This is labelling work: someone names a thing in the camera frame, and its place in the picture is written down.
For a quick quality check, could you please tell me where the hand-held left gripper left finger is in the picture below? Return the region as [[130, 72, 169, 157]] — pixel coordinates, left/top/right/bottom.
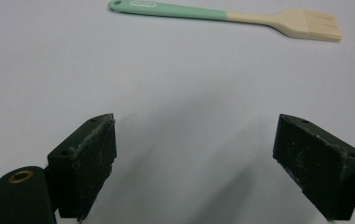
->
[[47, 112, 118, 222]]

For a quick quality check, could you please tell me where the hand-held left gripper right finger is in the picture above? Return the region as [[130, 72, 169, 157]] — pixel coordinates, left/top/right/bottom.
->
[[272, 113, 355, 222]]

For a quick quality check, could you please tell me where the green-handled pastry brush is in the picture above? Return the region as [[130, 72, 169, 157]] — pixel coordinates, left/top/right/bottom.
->
[[107, 0, 344, 43]]

